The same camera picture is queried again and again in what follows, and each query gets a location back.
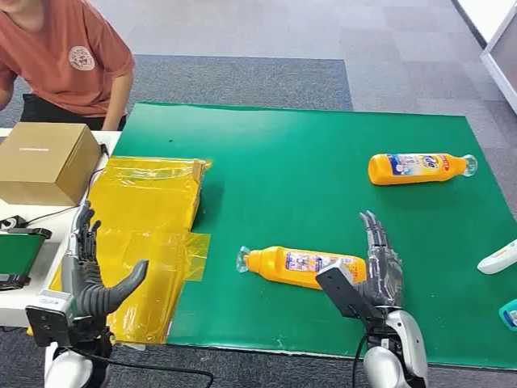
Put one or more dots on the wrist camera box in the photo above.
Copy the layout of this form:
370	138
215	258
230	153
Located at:
50	318
343	292

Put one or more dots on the white plastic bottle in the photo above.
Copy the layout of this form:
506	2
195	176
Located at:
499	259

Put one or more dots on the yellow translucent plastic sheet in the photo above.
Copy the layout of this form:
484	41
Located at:
153	278

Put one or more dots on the green table mat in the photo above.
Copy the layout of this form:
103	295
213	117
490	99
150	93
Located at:
306	214

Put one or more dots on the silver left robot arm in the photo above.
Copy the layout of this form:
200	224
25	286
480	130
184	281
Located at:
69	369

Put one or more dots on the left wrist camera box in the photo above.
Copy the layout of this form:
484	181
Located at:
50	318

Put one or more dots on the brown cardboard box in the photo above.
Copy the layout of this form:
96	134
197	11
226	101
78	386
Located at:
44	160

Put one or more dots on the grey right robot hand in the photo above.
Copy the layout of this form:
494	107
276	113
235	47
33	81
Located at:
383	273

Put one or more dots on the green and black device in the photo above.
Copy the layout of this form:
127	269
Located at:
18	254

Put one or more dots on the person's left forearm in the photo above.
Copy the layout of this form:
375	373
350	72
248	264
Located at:
117	104

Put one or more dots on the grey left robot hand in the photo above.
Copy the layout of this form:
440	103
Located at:
90	292

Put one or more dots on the white framed panel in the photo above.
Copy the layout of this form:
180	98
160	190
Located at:
503	59

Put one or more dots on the person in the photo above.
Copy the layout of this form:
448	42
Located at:
60	59

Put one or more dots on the orange bottle with white label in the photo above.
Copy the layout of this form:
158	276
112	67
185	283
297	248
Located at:
290	266

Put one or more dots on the teal plastic container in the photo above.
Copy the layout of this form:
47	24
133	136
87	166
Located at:
509	316

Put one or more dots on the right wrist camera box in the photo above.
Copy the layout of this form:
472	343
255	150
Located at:
343	292

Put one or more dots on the orange bottle with blue label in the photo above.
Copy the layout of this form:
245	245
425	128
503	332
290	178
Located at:
416	168

